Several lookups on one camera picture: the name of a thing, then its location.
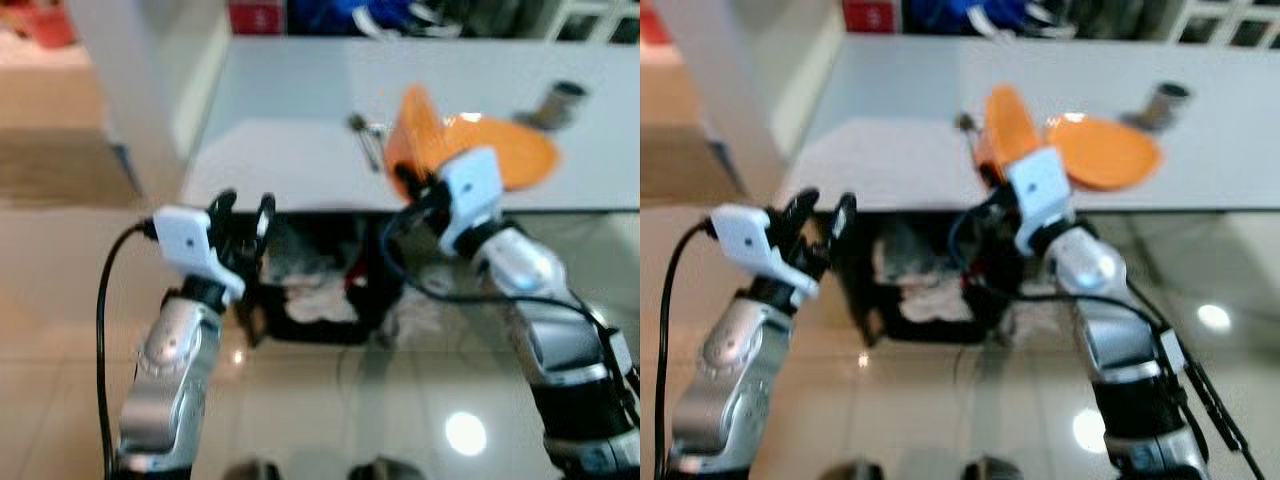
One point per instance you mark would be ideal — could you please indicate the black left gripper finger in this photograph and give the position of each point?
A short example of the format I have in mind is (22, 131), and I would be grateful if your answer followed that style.
(221, 212)
(845, 218)
(265, 220)
(795, 212)

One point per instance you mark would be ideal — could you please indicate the orange plastic plate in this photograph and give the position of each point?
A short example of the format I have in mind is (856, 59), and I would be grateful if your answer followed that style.
(1105, 152)
(1005, 125)
(415, 130)
(515, 150)

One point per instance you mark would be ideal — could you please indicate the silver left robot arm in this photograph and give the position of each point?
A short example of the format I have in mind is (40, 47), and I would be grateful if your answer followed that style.
(722, 365)
(165, 365)

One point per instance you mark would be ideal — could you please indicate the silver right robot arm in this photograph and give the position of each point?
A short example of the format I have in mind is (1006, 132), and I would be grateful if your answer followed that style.
(560, 330)
(1125, 330)

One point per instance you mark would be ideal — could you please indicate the metal spoon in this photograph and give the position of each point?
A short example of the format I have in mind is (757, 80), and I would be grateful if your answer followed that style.
(368, 140)

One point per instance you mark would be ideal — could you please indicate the black storage crate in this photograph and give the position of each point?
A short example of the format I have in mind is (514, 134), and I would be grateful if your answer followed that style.
(300, 325)
(900, 325)

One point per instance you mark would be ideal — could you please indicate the metal cup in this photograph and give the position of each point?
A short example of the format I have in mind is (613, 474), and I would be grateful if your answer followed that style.
(1165, 105)
(562, 105)

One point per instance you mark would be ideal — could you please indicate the blue fabric item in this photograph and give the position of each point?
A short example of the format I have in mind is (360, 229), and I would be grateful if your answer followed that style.
(330, 14)
(950, 14)

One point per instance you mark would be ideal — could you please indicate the red box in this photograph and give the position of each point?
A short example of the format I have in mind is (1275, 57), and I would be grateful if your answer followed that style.
(256, 16)
(870, 15)

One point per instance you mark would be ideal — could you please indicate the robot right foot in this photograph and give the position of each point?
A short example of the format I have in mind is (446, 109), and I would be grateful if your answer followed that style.
(386, 469)
(992, 470)

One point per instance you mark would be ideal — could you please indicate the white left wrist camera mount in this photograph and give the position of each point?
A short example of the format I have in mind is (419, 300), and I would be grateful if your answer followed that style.
(752, 240)
(190, 240)

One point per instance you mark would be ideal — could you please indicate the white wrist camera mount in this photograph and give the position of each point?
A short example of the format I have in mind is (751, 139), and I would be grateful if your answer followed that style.
(1040, 195)
(470, 195)
(190, 240)
(752, 240)

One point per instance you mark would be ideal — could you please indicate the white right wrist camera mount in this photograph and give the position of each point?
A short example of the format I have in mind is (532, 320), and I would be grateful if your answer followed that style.
(1040, 195)
(470, 195)

